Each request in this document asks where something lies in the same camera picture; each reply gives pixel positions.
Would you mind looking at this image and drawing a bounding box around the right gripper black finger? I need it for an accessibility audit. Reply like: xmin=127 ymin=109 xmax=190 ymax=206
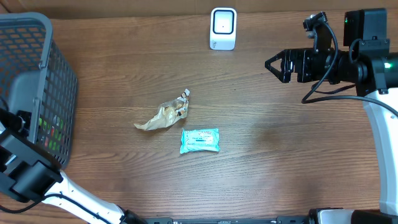
xmin=265 ymin=64 xmax=291 ymax=83
xmin=264 ymin=49 xmax=290 ymax=67

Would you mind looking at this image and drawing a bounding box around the teal wet wipes pack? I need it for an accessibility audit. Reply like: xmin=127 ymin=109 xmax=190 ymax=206
xmin=180 ymin=128 xmax=220 ymax=154

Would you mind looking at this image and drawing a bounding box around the beige brown snack bag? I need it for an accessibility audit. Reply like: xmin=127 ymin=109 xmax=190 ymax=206
xmin=134 ymin=89 xmax=190 ymax=131

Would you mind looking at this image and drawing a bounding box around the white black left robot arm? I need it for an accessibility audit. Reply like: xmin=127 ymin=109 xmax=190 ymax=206
xmin=1 ymin=106 xmax=146 ymax=223

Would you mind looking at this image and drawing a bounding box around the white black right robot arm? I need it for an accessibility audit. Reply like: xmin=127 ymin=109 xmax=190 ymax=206
xmin=264 ymin=8 xmax=397 ymax=223

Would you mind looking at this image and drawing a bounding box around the white barcode scanner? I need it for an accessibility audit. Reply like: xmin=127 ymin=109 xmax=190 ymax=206
xmin=210 ymin=7 xmax=237 ymax=51

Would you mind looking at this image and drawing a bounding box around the grey plastic mesh basket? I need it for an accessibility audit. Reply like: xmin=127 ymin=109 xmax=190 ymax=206
xmin=1 ymin=12 xmax=78 ymax=168

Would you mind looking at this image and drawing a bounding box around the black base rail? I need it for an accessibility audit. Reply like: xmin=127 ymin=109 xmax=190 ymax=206
xmin=144 ymin=215 xmax=309 ymax=224

